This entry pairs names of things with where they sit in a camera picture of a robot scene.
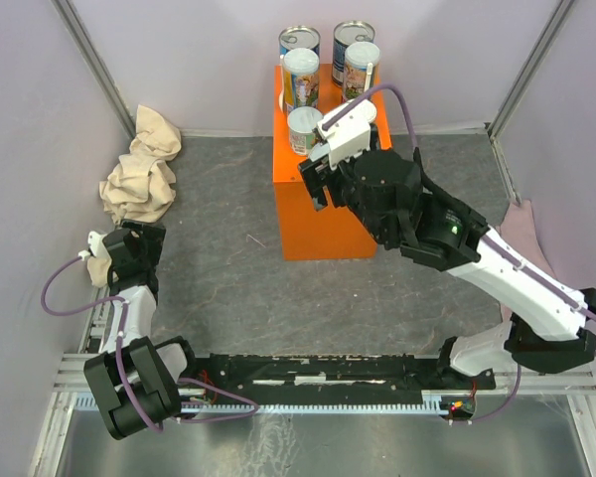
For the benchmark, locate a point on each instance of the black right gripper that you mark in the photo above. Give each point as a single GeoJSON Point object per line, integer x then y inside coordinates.
{"type": "Point", "coordinates": [318, 174]}

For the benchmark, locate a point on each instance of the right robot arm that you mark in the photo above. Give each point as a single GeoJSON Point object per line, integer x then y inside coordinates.
{"type": "Point", "coordinates": [402, 208]}

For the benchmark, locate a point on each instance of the aluminium frame post right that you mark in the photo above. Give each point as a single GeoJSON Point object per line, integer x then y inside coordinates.
{"type": "Point", "coordinates": [529, 68]}

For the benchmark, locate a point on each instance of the white lid small can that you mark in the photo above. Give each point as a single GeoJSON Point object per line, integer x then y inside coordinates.
{"type": "Point", "coordinates": [367, 110]}

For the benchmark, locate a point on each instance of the light blue cable duct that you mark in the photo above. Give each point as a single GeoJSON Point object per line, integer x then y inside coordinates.
{"type": "Point", "coordinates": [318, 405]}

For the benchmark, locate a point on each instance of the blue tall tin can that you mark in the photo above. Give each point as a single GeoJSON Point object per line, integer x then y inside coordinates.
{"type": "Point", "coordinates": [299, 36]}

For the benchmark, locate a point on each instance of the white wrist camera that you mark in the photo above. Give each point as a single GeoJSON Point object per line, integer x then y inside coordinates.
{"type": "Point", "coordinates": [95, 247]}
{"type": "Point", "coordinates": [348, 138]}

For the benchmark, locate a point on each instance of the aluminium frame post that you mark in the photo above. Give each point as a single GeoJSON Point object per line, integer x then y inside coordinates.
{"type": "Point", "coordinates": [529, 68]}
{"type": "Point", "coordinates": [70, 17]}

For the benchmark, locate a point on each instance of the yellow labelled can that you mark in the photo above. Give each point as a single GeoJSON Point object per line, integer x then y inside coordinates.
{"type": "Point", "coordinates": [301, 80]}

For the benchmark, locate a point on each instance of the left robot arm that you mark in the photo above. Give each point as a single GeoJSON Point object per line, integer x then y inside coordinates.
{"type": "Point", "coordinates": [134, 381]}

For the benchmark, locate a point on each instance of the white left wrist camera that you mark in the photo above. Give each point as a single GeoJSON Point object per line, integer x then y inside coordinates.
{"type": "Point", "coordinates": [95, 247]}

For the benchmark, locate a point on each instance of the beige crumpled cloth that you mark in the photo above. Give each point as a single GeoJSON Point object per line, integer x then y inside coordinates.
{"type": "Point", "coordinates": [140, 186]}

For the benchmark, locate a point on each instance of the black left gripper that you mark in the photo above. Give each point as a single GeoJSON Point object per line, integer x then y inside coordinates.
{"type": "Point", "coordinates": [152, 236]}

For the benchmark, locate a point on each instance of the aluminium frame post left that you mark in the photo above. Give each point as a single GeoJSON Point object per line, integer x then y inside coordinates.
{"type": "Point", "coordinates": [70, 17]}

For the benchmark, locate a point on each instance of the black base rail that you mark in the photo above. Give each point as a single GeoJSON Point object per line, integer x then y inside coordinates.
{"type": "Point", "coordinates": [334, 379]}

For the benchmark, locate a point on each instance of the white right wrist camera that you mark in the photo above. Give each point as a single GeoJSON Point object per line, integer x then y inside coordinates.
{"type": "Point", "coordinates": [348, 138]}

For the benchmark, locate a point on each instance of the colourful can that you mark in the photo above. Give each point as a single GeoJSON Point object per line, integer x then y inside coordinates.
{"type": "Point", "coordinates": [360, 66]}

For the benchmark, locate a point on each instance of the mauve crumpled cloth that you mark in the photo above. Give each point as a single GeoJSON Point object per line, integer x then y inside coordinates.
{"type": "Point", "coordinates": [517, 230]}

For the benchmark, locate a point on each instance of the orange box counter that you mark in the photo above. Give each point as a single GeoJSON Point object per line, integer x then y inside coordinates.
{"type": "Point", "coordinates": [306, 234]}

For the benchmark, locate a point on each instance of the grey lid can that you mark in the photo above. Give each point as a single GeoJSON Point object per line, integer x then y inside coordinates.
{"type": "Point", "coordinates": [302, 121]}

